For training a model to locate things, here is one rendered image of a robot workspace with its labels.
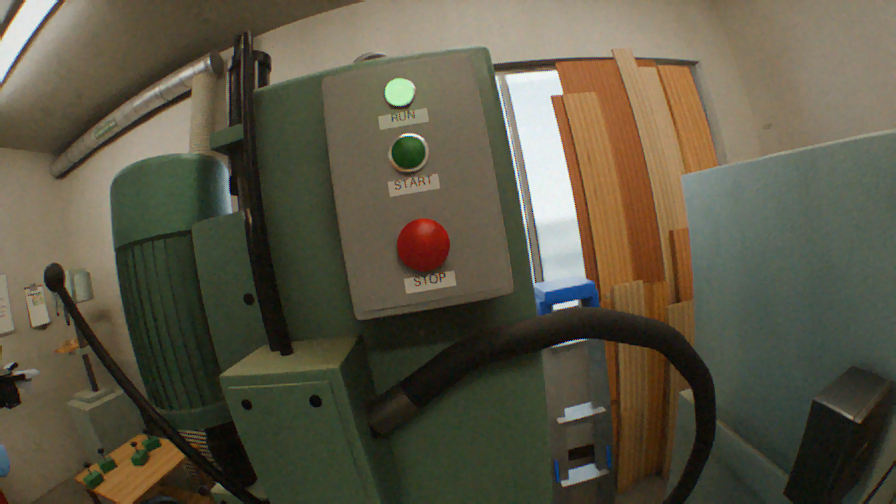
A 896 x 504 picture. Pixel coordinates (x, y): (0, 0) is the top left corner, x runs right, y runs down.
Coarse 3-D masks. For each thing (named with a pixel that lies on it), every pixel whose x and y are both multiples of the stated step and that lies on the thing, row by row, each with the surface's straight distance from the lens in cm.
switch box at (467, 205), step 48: (336, 96) 25; (432, 96) 24; (336, 144) 24; (384, 144) 23; (432, 144) 23; (480, 144) 23; (336, 192) 23; (384, 192) 22; (432, 192) 22; (480, 192) 22; (384, 240) 22; (480, 240) 22; (384, 288) 22; (480, 288) 23
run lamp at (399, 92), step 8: (392, 80) 24; (400, 80) 24; (408, 80) 24; (384, 88) 24; (392, 88) 23; (400, 88) 23; (408, 88) 23; (384, 96) 24; (392, 96) 23; (400, 96) 23; (408, 96) 23; (392, 104) 23; (400, 104) 23; (408, 104) 23
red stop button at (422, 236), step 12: (408, 228) 21; (420, 228) 21; (432, 228) 21; (408, 240) 21; (420, 240) 21; (432, 240) 21; (444, 240) 21; (408, 252) 21; (420, 252) 21; (432, 252) 21; (444, 252) 21; (408, 264) 21; (420, 264) 21; (432, 264) 21
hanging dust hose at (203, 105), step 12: (204, 84) 225; (216, 84) 231; (192, 96) 228; (204, 96) 221; (192, 108) 223; (204, 108) 219; (192, 120) 220; (204, 120) 216; (192, 132) 216; (204, 132) 214; (192, 144) 213; (204, 144) 212
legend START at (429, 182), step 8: (424, 176) 22; (432, 176) 22; (392, 184) 22; (400, 184) 22; (408, 184) 22; (416, 184) 22; (424, 184) 22; (432, 184) 22; (392, 192) 22; (400, 192) 22; (408, 192) 22
